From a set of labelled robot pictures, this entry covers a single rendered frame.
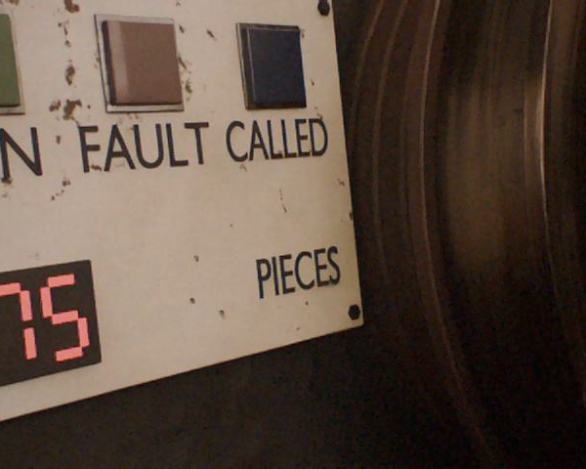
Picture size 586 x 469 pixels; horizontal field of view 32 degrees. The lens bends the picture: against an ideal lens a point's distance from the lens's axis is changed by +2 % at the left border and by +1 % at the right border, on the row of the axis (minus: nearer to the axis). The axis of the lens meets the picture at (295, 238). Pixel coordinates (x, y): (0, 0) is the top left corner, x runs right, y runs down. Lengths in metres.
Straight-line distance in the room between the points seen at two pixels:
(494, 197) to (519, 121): 0.04
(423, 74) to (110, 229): 0.17
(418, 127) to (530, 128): 0.06
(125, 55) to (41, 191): 0.07
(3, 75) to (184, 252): 0.11
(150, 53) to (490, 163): 0.16
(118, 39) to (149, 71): 0.02
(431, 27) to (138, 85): 0.15
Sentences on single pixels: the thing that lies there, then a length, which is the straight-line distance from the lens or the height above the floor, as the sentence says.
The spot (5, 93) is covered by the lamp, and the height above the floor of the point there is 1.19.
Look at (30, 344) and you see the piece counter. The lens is 0.41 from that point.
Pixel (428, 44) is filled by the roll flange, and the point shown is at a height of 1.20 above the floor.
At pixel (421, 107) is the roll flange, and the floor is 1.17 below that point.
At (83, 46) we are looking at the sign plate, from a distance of 0.44.
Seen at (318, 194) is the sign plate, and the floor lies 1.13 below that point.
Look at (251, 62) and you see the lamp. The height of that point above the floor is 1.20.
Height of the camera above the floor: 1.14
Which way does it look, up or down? 3 degrees down
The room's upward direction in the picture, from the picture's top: 6 degrees counter-clockwise
